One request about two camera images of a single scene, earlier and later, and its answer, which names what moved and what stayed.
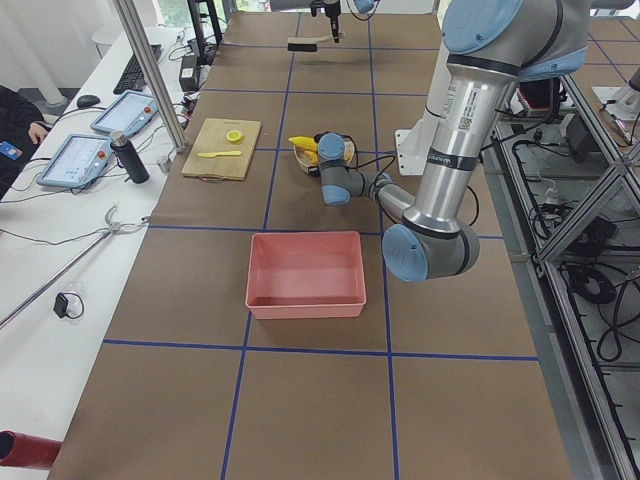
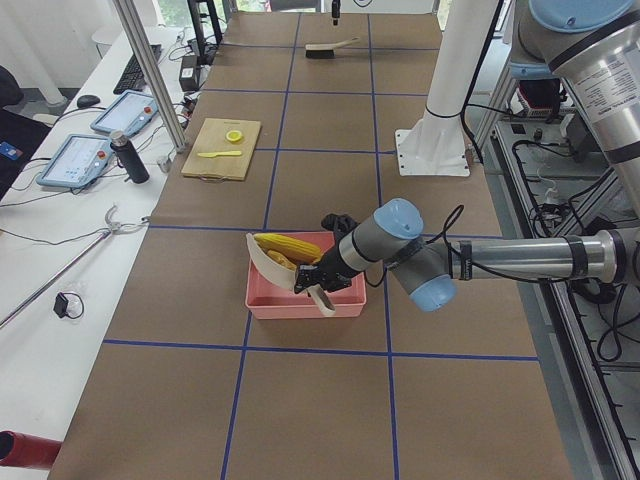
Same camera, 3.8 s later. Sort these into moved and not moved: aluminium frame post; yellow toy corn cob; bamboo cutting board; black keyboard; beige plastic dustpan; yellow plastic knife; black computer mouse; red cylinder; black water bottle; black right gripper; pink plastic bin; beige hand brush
Moved: beige hand brush; beige plastic dustpan; yellow toy corn cob; black right gripper
Not moved: aluminium frame post; black water bottle; red cylinder; black computer mouse; bamboo cutting board; black keyboard; yellow plastic knife; pink plastic bin
